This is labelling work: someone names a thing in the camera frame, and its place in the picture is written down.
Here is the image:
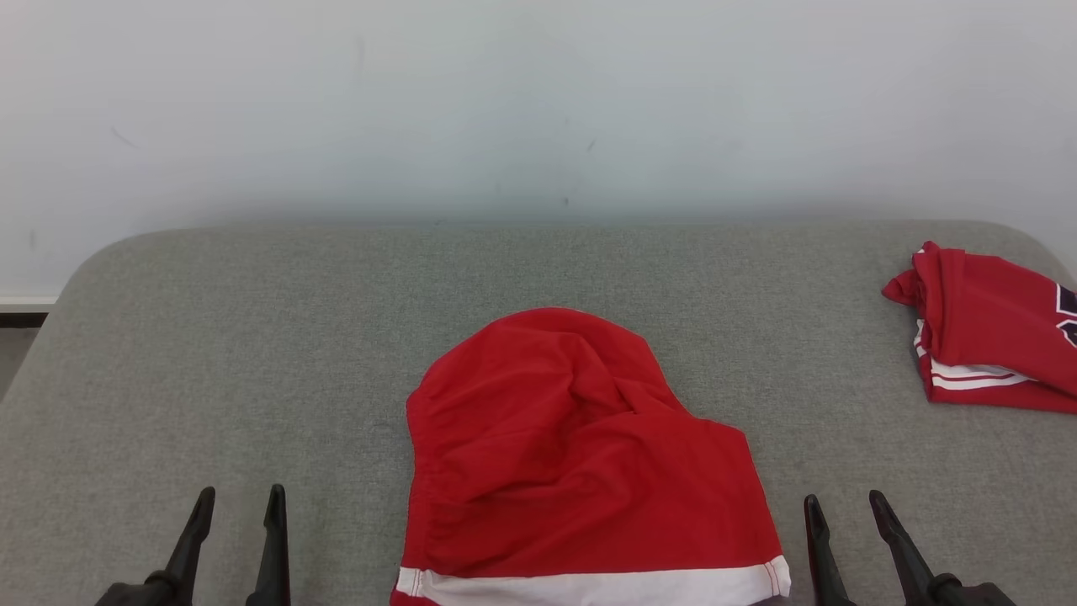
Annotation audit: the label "red Bulls basketball jersey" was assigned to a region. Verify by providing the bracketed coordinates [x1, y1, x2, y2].
[881, 241, 1077, 416]

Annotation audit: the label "grey fabric sofa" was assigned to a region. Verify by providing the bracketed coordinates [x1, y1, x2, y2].
[0, 220, 1077, 606]

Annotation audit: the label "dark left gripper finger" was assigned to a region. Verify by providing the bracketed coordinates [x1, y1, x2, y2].
[246, 483, 292, 606]
[160, 486, 217, 606]

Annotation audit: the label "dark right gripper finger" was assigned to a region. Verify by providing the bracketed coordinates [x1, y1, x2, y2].
[868, 490, 936, 606]
[803, 493, 857, 606]

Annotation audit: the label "red shorts with white band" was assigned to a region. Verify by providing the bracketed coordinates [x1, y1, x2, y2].
[390, 306, 793, 606]

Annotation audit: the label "black and white baseboard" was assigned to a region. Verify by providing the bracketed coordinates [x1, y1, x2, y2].
[0, 294, 59, 330]

